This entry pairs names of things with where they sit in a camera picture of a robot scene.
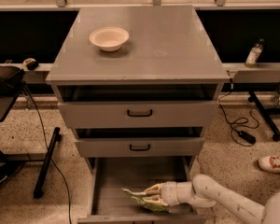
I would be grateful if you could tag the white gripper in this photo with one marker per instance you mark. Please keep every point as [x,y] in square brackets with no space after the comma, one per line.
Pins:
[169,193]

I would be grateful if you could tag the green jalapeno chip bag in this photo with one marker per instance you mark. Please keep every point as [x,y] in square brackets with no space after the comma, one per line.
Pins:
[138,198]

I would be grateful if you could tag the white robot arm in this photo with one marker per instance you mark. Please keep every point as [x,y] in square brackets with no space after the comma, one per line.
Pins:
[203,191]

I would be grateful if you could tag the grey open bottom drawer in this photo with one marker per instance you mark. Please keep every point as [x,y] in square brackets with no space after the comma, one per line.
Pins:
[111,176]

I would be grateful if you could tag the grey middle drawer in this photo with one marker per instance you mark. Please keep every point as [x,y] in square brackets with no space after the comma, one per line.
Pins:
[115,142]

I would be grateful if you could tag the grey top drawer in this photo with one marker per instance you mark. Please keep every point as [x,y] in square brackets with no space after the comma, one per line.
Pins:
[172,105]

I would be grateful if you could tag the grey drawer cabinet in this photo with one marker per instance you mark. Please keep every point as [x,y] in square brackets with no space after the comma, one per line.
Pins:
[167,46]

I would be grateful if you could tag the black stand leg left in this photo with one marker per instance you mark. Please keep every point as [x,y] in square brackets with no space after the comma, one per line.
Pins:
[56,137]

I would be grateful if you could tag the black stand leg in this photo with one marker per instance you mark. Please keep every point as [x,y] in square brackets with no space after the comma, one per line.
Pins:
[56,137]
[254,99]

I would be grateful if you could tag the black stand leg right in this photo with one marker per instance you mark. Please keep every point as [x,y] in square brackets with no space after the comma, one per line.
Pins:
[254,99]

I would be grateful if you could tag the white paper bowl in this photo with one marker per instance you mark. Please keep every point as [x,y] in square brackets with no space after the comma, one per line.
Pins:
[109,38]

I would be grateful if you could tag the clear plastic bottle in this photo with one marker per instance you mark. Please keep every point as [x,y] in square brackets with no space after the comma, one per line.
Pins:
[254,53]

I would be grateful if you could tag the yellow black tape measure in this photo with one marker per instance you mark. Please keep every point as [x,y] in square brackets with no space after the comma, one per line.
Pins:
[31,63]

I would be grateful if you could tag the black device on stand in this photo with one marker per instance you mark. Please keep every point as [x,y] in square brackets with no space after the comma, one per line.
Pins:
[10,79]

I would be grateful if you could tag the black top drawer handle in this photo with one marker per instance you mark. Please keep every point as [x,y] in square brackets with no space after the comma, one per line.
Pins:
[139,114]

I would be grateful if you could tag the black power adapter with cable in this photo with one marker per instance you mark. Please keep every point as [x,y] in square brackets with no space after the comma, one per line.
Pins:
[238,133]

